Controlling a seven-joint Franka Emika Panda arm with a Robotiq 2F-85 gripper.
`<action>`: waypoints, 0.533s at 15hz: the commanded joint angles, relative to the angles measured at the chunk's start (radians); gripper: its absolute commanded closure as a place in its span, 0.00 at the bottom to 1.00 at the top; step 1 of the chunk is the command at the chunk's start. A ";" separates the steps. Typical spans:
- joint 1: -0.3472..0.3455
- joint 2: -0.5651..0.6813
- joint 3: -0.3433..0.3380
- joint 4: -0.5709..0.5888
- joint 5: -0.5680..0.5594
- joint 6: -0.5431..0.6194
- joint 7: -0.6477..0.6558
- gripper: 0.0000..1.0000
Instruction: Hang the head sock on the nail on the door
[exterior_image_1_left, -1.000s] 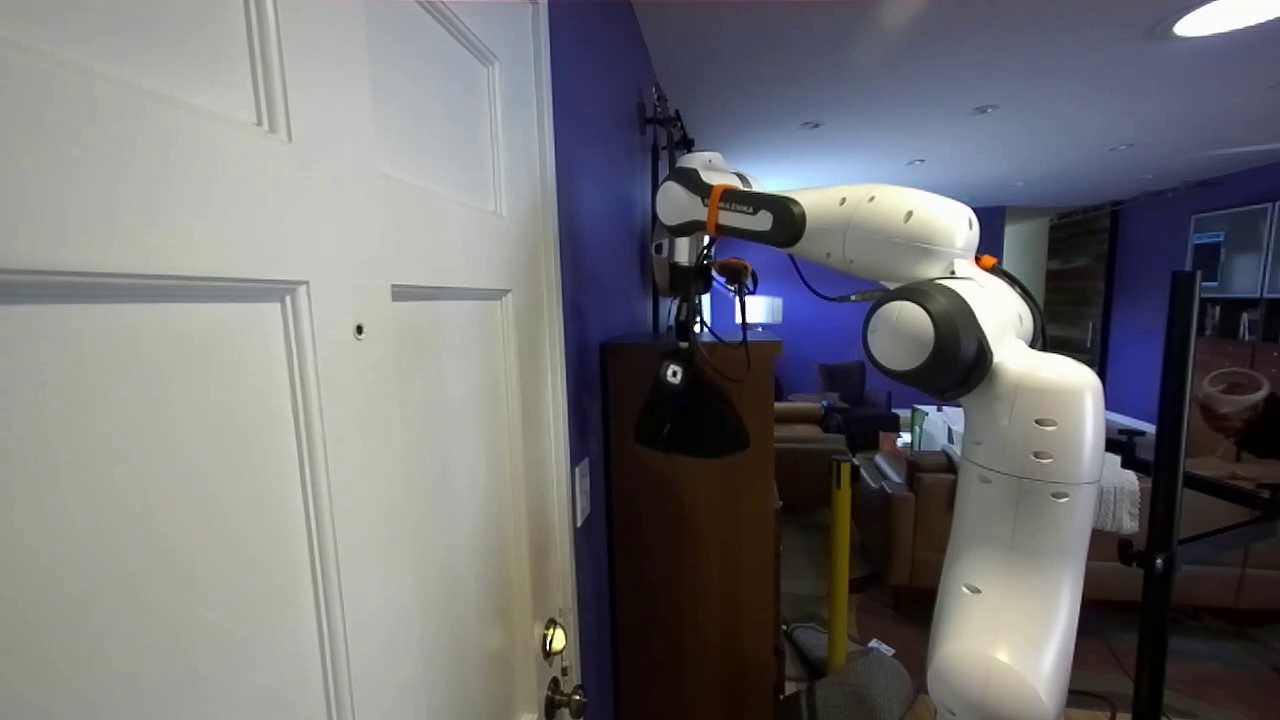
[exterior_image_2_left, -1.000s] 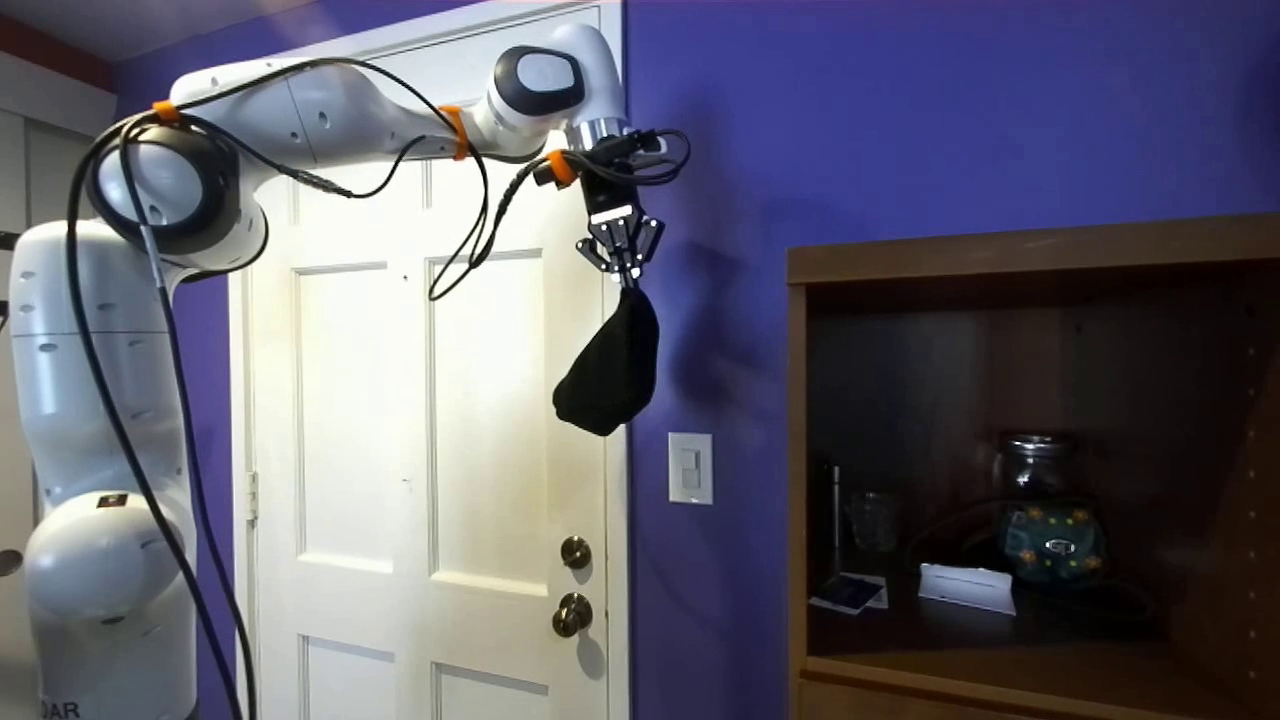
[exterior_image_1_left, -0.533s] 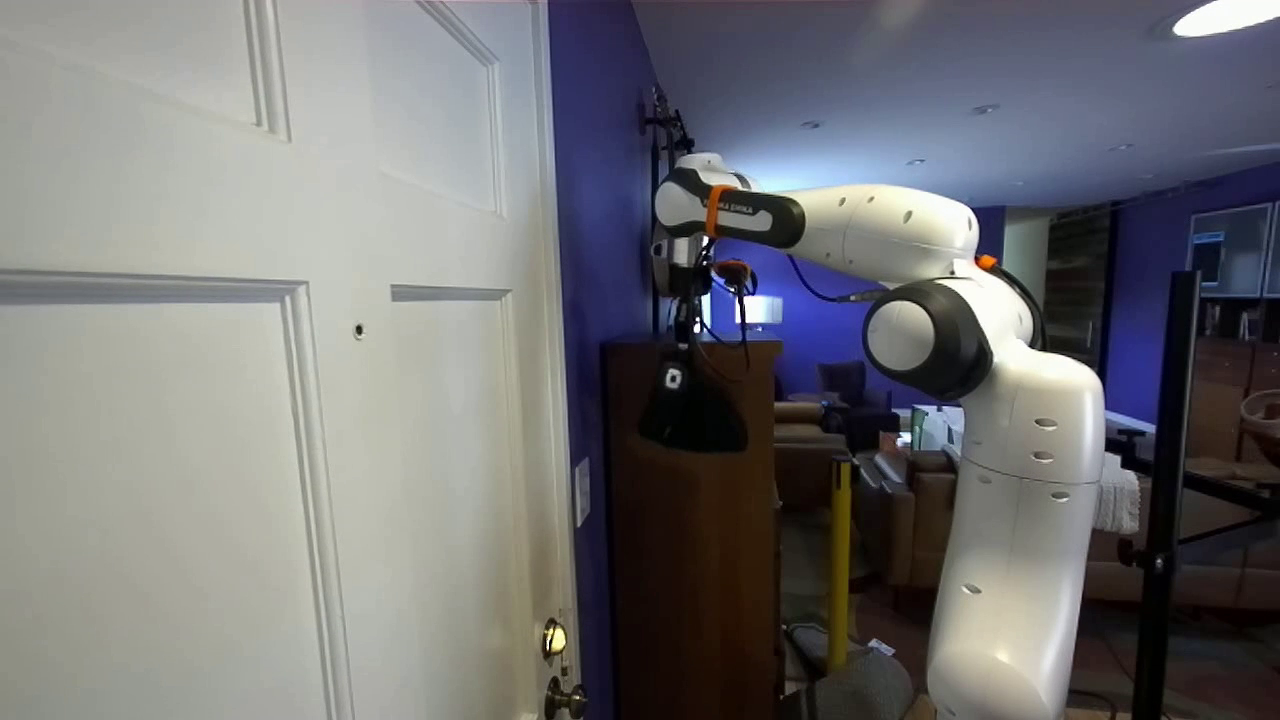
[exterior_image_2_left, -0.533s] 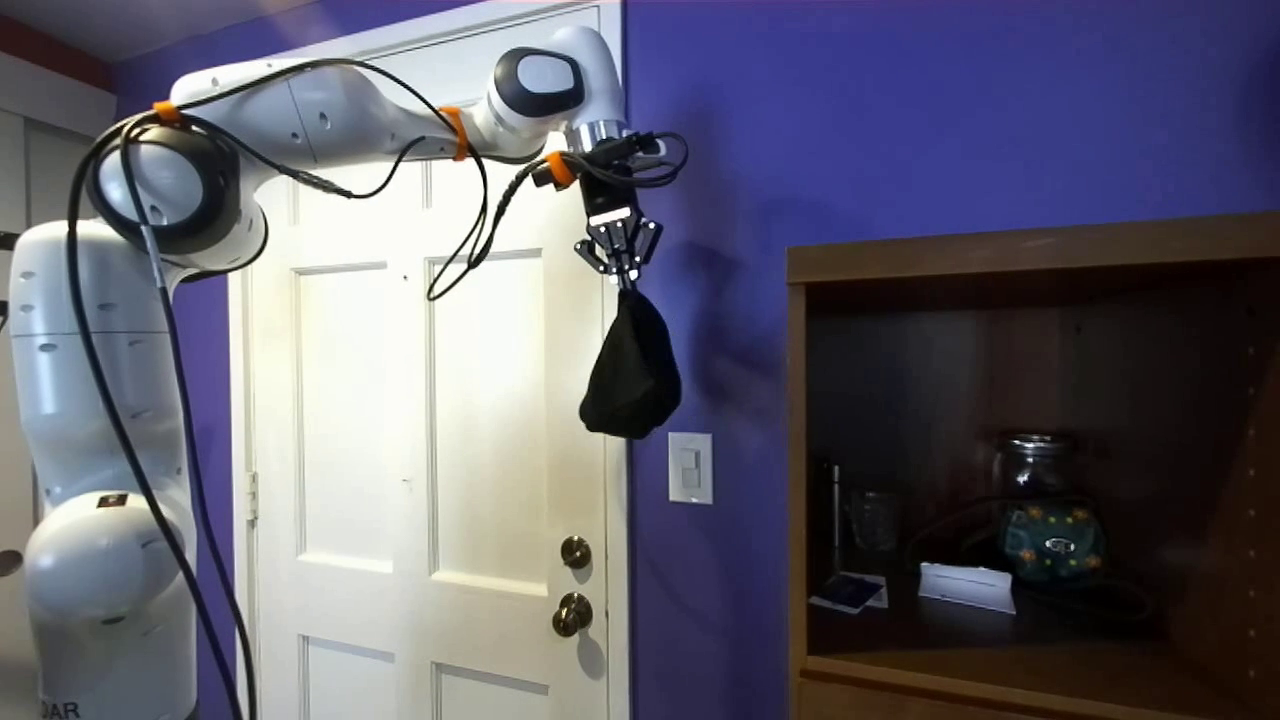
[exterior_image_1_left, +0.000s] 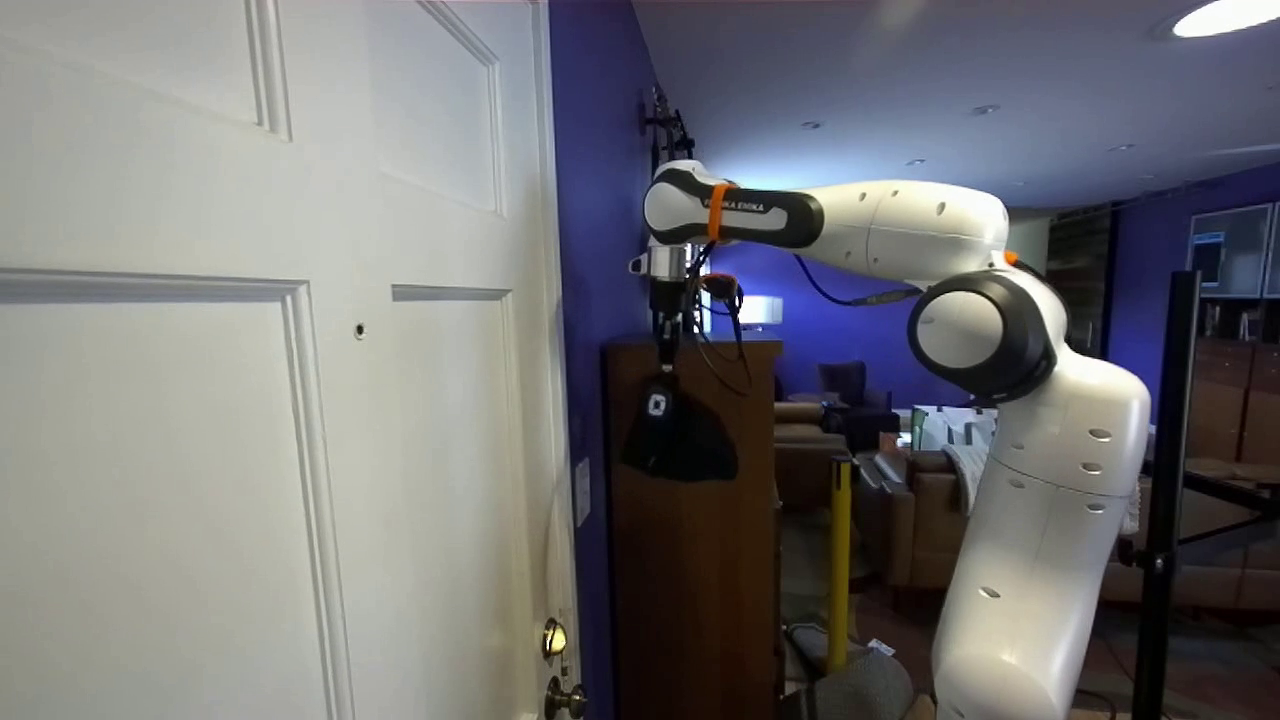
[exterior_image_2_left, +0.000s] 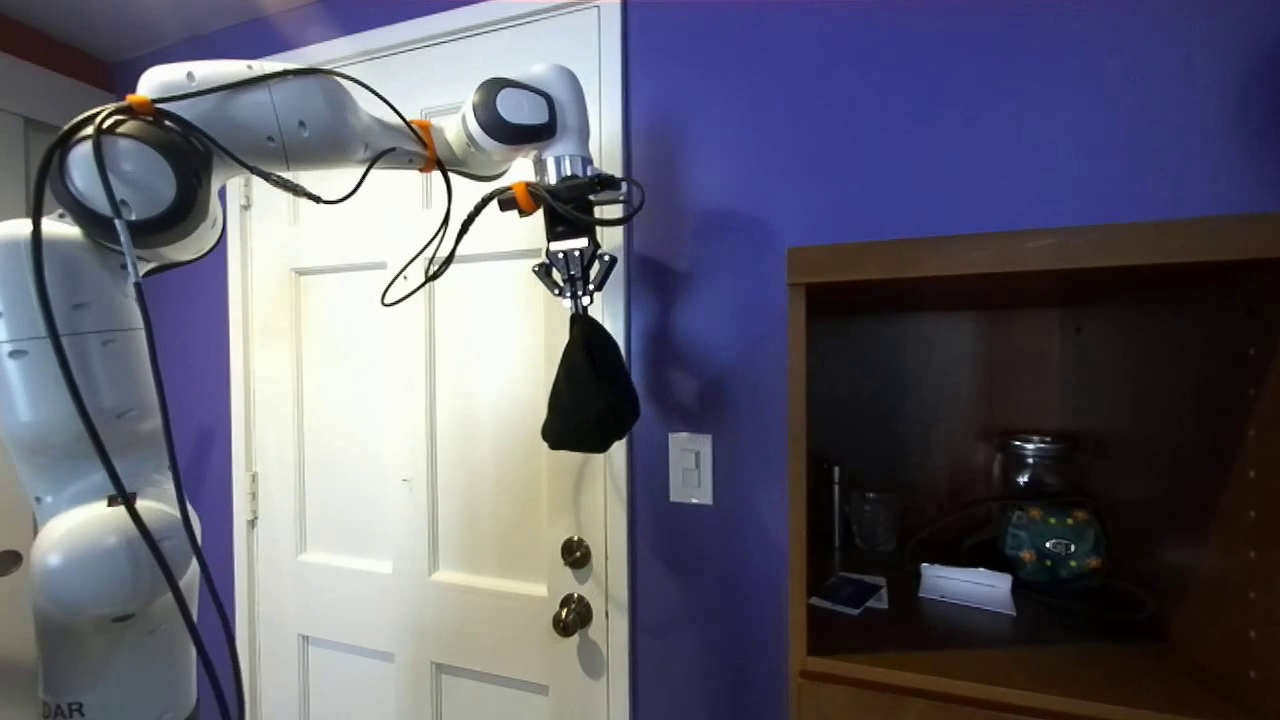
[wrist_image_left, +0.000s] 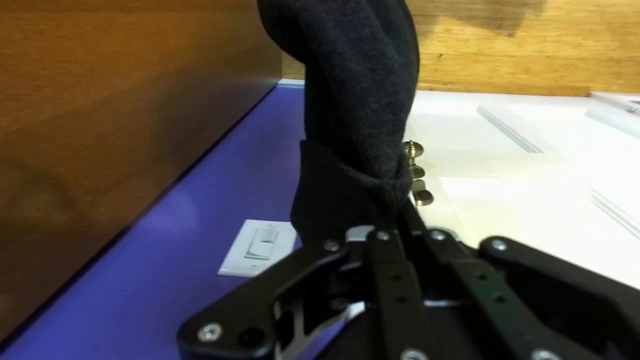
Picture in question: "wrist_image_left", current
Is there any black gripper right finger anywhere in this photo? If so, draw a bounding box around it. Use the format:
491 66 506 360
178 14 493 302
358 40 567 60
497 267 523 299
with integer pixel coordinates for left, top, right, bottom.
405 224 640 360

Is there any dark round door knob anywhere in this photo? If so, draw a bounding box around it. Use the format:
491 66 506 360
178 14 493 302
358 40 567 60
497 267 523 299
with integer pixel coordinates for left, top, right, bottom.
410 186 435 208

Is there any white light switch plate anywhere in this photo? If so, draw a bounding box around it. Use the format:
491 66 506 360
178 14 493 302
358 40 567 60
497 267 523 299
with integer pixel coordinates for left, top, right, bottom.
216 219 299 280

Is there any white panelled door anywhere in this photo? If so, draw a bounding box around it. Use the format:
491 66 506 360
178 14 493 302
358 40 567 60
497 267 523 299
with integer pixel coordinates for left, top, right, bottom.
397 89 640 290

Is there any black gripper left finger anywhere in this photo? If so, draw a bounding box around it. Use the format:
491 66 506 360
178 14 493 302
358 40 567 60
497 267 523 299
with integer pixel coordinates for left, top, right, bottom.
175 224 427 360

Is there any black head sock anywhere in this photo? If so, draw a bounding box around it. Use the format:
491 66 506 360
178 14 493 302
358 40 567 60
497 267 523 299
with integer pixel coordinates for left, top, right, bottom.
256 0 423 250

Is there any brown wooden bookshelf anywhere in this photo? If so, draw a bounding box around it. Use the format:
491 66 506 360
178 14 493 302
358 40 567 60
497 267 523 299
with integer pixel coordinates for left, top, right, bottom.
0 0 285 347

